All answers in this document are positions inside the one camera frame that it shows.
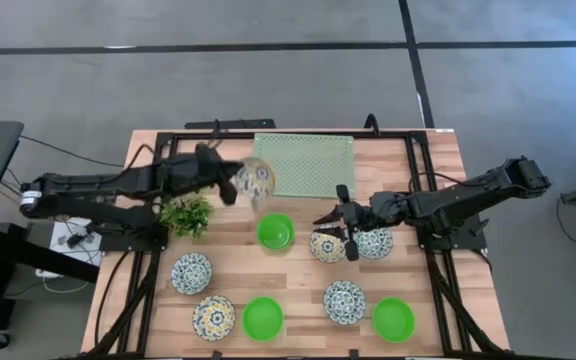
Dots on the black flat bar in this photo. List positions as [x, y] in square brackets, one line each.
[238, 124]

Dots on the black desk leg frame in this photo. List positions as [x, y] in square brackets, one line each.
[28, 252]

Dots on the green perforated metal rack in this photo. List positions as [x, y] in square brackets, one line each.
[313, 165]

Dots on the black table clamp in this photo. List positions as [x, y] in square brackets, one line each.
[353, 355]
[216, 355]

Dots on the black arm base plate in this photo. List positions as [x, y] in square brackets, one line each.
[468, 242]
[118, 244]

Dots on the black aluminium table frame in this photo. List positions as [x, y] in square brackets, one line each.
[165, 140]

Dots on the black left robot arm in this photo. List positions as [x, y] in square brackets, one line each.
[93, 182]

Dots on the yellow patterned mini bowl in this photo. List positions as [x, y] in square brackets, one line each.
[213, 318]
[327, 249]
[255, 182]

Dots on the blue patterned mini bowl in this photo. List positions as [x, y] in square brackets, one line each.
[191, 273]
[344, 302]
[375, 245]

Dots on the white power strip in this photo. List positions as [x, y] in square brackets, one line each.
[60, 230]

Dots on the small green artificial plant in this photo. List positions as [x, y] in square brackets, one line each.
[188, 215]

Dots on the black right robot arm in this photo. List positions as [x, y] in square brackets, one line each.
[468, 197]

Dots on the black caster wheel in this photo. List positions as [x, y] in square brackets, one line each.
[0, 340]

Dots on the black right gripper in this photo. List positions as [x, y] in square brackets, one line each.
[365, 210]

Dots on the green plastic mini bowl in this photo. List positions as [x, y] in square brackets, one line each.
[275, 232]
[393, 320]
[262, 320]

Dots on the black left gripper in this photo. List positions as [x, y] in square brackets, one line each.
[213, 167]

